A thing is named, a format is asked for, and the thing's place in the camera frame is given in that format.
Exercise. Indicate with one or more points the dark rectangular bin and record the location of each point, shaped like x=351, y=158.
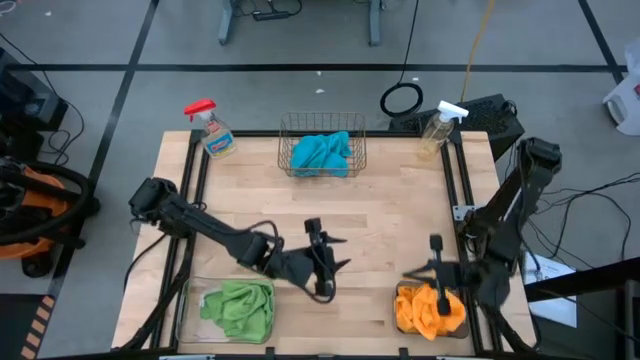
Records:
x=400, y=332

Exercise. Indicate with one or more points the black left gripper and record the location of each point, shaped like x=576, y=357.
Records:
x=300, y=267

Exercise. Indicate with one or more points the grey desk legs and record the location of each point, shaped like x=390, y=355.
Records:
x=374, y=22

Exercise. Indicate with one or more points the orange microfiber towel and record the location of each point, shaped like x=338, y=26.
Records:
x=425, y=312

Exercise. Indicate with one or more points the black equipment box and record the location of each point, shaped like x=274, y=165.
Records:
x=25, y=100

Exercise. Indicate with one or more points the clear plastic bin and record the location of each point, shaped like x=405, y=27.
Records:
x=187, y=320

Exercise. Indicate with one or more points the white paper sheet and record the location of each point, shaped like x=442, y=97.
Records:
x=555, y=300

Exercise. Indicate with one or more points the silver metal corner bracket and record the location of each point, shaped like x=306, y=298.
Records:
x=460, y=212

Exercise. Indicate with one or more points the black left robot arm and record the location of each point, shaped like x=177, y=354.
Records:
x=200, y=222

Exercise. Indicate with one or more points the orange shop vacuum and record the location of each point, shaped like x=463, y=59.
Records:
x=30, y=210

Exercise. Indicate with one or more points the green microfiber towel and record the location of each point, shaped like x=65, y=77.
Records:
x=240, y=310

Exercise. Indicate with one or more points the red trigger spray bottle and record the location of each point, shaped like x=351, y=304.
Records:
x=217, y=140

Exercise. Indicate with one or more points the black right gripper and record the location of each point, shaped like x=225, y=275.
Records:
x=475, y=282

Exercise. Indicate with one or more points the blue microfiber towel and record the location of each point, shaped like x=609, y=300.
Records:
x=320, y=155

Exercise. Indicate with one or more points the black power strip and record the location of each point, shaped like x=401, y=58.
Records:
x=271, y=15

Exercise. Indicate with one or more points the black beam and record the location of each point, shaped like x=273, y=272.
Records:
x=590, y=277

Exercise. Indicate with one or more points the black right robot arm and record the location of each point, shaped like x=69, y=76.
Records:
x=500, y=215

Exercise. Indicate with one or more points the black aluminium table frame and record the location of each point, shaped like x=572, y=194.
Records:
x=197, y=165

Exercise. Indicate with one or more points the white trigger spray bottle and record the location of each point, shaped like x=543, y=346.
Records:
x=437, y=132

